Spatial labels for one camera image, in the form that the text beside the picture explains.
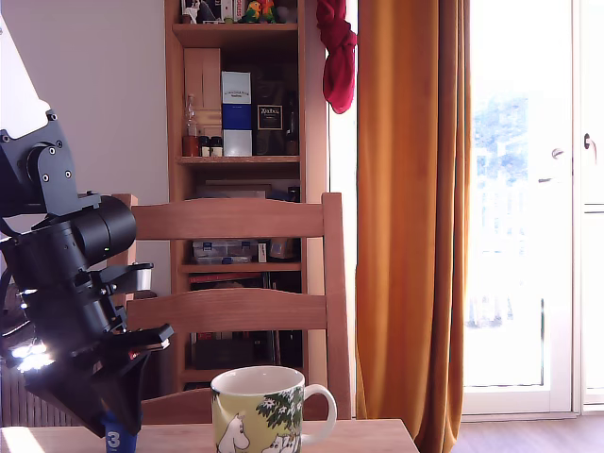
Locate colourful parrot toy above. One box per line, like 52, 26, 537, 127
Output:
238, 0, 277, 24

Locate wooden chair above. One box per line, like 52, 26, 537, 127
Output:
107, 192, 353, 425

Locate green cartoon print mug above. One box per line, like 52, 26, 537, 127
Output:
210, 365, 339, 453

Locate clear plastic organiser box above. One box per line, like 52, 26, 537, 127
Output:
192, 239, 259, 265

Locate pale wooden box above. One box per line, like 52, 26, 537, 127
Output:
183, 47, 223, 140

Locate red knotted cloth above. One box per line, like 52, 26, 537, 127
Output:
315, 0, 359, 115

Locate black bottle carton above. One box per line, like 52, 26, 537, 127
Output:
252, 70, 286, 157

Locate blue coffee capsule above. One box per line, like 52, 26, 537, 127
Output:
104, 409, 140, 453

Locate dark glass bottle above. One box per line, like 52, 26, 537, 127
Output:
283, 89, 299, 156

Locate orange curtain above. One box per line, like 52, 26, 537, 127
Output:
355, 0, 472, 453

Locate black and white photo cards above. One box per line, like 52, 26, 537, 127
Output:
180, 0, 222, 25

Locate clear glass bottle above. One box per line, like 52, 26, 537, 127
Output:
182, 92, 201, 158

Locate white and blue carton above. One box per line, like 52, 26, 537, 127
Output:
221, 71, 254, 158

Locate red book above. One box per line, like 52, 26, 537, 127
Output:
189, 272, 262, 284

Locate grey ribbed sofa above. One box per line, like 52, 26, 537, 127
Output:
0, 365, 89, 428

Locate tall wooden bookshelf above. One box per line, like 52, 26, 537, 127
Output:
163, 0, 328, 395

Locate silver door handle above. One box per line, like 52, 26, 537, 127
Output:
582, 132, 602, 164
538, 147, 567, 185

